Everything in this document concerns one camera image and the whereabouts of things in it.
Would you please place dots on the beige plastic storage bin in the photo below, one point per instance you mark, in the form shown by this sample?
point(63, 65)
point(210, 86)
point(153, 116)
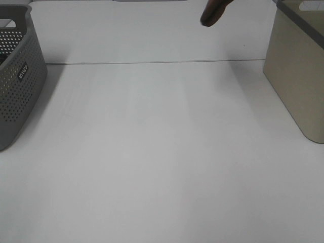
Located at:
point(294, 63)

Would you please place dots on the grey perforated plastic basket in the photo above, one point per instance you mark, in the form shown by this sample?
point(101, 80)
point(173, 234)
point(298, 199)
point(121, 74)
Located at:
point(23, 71)

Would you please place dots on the brown towel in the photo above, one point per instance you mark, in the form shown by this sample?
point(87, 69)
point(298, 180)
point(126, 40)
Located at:
point(213, 11)

